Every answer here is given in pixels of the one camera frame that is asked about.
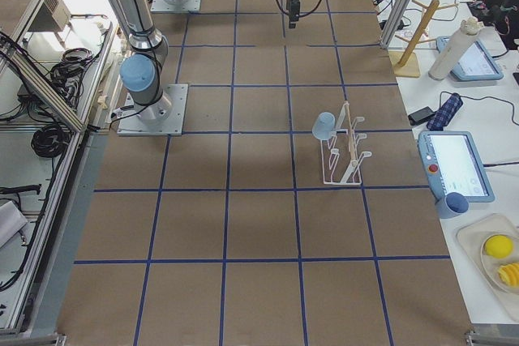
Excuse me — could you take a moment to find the yellow lemon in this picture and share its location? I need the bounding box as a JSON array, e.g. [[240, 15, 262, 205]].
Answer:
[[483, 234, 513, 258]]

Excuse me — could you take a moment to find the plaid fabric pouch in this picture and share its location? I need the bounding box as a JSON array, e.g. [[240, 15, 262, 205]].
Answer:
[[426, 93, 463, 131]]

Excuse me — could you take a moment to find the blue cup on desk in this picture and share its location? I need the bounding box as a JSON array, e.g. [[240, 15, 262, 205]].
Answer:
[[435, 192, 470, 219]]

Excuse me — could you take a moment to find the blue teach pendant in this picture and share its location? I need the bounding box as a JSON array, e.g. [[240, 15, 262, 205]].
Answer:
[[418, 130, 495, 203], [449, 40, 504, 82]]

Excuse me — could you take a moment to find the white wire cup rack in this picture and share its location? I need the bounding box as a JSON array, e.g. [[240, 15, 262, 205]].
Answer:
[[318, 100, 372, 186]]

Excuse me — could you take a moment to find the black phone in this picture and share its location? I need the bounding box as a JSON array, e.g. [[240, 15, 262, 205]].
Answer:
[[408, 106, 435, 126]]

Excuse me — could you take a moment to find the beige tray with fruit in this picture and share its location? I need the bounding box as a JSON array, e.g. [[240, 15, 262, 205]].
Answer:
[[456, 213, 518, 322]]

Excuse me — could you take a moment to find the black cable coil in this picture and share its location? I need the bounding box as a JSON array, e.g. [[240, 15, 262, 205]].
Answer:
[[31, 123, 68, 159]]

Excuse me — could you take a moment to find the sliced lemon toy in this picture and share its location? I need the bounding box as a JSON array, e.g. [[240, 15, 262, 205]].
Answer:
[[498, 263, 519, 288]]

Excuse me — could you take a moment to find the light blue plastic cup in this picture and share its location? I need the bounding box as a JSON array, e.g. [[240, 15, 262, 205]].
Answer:
[[312, 112, 336, 141]]

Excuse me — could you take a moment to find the white cylinder bottle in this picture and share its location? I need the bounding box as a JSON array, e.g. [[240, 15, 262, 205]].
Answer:
[[428, 16, 484, 80]]

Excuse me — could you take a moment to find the wooden mug stand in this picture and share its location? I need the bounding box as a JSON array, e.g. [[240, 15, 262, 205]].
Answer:
[[388, 0, 457, 78]]

